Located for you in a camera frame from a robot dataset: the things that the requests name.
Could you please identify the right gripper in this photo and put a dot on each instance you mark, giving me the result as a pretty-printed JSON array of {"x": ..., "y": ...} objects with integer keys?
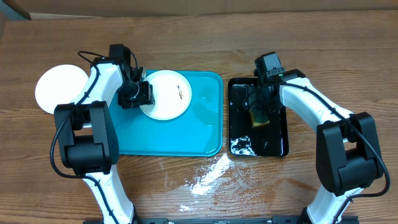
[{"x": 254, "y": 103}]

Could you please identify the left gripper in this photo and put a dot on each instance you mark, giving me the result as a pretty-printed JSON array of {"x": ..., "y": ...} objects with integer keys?
[{"x": 146, "y": 97}]

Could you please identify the yellow green sponge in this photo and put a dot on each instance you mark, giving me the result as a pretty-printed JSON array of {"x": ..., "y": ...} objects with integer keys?
[{"x": 258, "y": 118}]

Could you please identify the white plate with stain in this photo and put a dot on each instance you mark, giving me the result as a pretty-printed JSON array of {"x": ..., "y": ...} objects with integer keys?
[{"x": 59, "y": 85}]

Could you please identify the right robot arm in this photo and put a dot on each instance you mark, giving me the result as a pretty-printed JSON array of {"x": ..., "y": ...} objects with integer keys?
[{"x": 348, "y": 155}]

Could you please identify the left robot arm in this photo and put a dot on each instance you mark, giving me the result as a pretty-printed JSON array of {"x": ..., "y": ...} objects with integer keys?
[{"x": 85, "y": 145}]

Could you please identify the black rectangular tray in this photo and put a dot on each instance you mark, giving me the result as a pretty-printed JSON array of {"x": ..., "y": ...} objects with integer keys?
[{"x": 270, "y": 140}]

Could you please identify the teal plastic tray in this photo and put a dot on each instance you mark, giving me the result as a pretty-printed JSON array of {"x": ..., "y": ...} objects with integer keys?
[{"x": 198, "y": 132}]

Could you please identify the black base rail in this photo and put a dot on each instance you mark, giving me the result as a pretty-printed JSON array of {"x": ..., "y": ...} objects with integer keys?
[{"x": 281, "y": 219}]

